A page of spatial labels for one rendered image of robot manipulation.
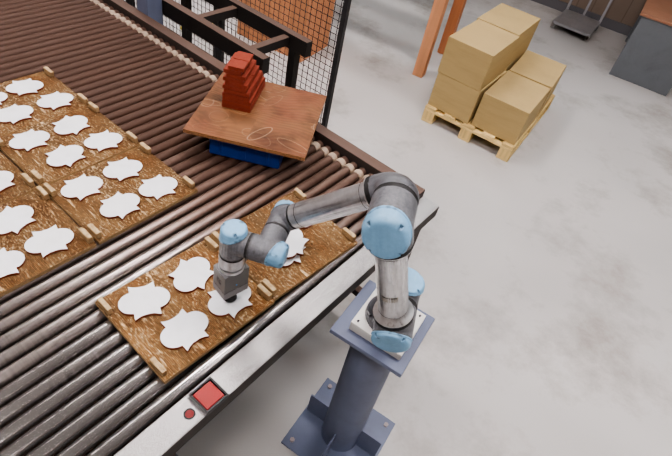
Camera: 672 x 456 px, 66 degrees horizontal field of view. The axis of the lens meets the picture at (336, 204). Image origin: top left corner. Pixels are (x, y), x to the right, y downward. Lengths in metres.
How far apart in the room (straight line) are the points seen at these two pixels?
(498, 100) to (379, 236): 3.14
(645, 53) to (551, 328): 3.97
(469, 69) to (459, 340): 2.14
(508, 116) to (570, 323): 1.67
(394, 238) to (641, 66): 5.63
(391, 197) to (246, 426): 1.56
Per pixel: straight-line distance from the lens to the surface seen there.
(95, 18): 3.32
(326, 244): 1.89
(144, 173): 2.13
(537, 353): 3.16
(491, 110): 4.29
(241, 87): 2.24
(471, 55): 4.19
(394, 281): 1.34
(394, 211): 1.19
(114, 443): 1.53
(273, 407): 2.57
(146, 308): 1.69
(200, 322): 1.64
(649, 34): 6.54
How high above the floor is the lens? 2.31
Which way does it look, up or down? 42 degrees down
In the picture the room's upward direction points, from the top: 13 degrees clockwise
